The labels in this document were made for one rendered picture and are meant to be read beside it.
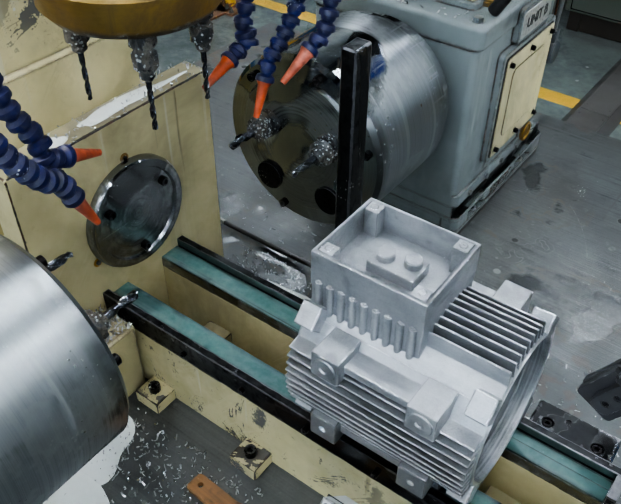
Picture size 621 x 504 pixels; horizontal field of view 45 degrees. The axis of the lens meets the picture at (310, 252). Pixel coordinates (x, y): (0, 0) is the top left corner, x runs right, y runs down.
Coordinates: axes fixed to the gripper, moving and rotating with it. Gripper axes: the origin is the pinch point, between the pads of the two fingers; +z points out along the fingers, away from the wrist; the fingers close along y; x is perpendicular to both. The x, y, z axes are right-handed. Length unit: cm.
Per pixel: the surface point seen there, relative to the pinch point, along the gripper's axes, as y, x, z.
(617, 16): 314, 26, 129
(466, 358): 2.3, 7.0, 11.9
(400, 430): -2.8, 6.0, 19.3
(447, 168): 49, 22, 38
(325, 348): -2.7, 15.9, 19.2
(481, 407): -0.8, 3.7, 11.2
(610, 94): 260, 4, 129
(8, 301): -20.2, 36.7, 22.1
